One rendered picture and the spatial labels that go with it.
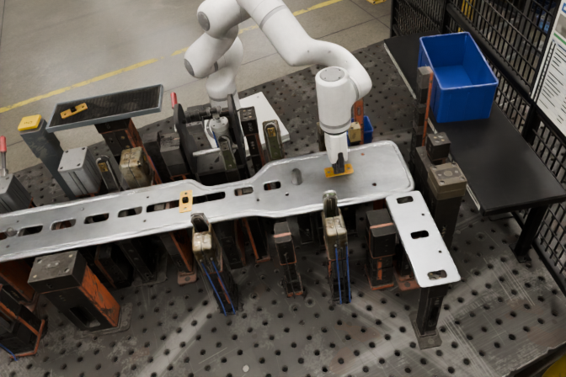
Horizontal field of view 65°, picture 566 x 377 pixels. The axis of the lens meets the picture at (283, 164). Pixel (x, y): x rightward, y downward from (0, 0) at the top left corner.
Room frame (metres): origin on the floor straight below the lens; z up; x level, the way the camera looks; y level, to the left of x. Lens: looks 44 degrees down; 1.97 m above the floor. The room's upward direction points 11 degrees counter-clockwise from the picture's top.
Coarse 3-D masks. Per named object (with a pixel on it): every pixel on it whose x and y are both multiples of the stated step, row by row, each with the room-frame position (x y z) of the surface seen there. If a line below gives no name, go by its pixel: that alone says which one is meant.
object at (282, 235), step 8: (280, 224) 0.77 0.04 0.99; (280, 232) 0.74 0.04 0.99; (288, 232) 0.74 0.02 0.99; (280, 240) 0.72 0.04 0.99; (288, 240) 0.71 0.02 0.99; (280, 248) 0.71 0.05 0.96; (288, 248) 0.71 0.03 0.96; (280, 256) 0.71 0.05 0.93; (288, 256) 0.71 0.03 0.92; (280, 264) 0.71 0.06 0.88; (288, 264) 0.72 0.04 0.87; (288, 272) 0.70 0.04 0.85; (296, 272) 0.74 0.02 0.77; (288, 280) 0.72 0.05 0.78; (296, 280) 0.72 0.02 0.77; (288, 288) 0.71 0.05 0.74; (296, 288) 0.71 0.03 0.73; (288, 296) 0.71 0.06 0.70; (304, 296) 0.70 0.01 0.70
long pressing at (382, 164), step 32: (288, 160) 1.00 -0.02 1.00; (320, 160) 0.98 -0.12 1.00; (352, 160) 0.95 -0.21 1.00; (384, 160) 0.93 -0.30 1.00; (128, 192) 0.99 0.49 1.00; (160, 192) 0.97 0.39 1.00; (224, 192) 0.92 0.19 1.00; (256, 192) 0.90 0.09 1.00; (288, 192) 0.87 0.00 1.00; (320, 192) 0.85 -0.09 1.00; (352, 192) 0.83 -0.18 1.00; (384, 192) 0.81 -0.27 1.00; (0, 224) 0.96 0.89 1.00; (32, 224) 0.94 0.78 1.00; (96, 224) 0.89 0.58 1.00; (128, 224) 0.87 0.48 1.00; (160, 224) 0.84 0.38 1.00; (192, 224) 0.82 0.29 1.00; (0, 256) 0.84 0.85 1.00; (32, 256) 0.82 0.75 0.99
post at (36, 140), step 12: (24, 132) 1.22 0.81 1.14; (36, 132) 1.22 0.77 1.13; (36, 144) 1.22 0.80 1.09; (48, 144) 1.22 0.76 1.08; (36, 156) 1.22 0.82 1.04; (48, 156) 1.22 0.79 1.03; (60, 156) 1.24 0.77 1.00; (48, 168) 1.22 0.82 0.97; (60, 180) 1.22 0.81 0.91; (72, 192) 1.22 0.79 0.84
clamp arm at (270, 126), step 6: (264, 126) 1.07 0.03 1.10; (270, 126) 1.07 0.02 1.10; (270, 132) 1.06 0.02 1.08; (276, 132) 1.06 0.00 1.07; (270, 138) 1.06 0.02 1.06; (276, 138) 1.06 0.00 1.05; (270, 144) 1.05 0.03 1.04; (276, 144) 1.05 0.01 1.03; (270, 150) 1.05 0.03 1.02; (276, 150) 1.05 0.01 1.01; (270, 156) 1.04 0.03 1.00; (276, 156) 1.04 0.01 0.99
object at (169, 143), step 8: (168, 136) 1.14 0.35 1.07; (176, 136) 1.13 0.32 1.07; (160, 144) 1.11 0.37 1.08; (168, 144) 1.10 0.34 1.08; (176, 144) 1.09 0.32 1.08; (168, 152) 1.07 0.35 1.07; (176, 152) 1.07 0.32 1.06; (168, 160) 1.07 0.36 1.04; (176, 160) 1.07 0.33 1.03; (184, 160) 1.08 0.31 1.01; (168, 168) 1.07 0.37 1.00; (176, 168) 1.07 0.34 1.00; (184, 168) 1.07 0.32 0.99; (176, 176) 1.07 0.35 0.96; (184, 176) 1.08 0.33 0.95; (192, 176) 1.10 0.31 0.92; (200, 200) 1.08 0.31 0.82
